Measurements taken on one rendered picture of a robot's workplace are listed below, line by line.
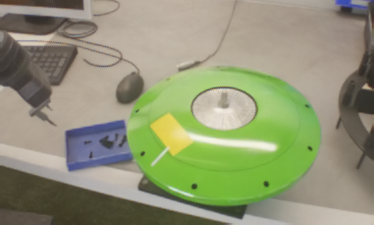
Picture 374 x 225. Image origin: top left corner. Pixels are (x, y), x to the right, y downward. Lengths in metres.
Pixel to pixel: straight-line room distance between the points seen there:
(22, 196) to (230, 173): 1.60
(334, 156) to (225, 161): 0.32
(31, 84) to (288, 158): 0.43
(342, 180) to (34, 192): 1.57
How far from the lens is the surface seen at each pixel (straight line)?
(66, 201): 1.97
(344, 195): 0.78
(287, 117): 0.64
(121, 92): 0.93
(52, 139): 0.89
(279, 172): 0.58
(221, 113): 0.62
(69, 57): 1.10
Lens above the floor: 1.50
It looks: 41 degrees down
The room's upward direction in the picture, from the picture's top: 4 degrees counter-clockwise
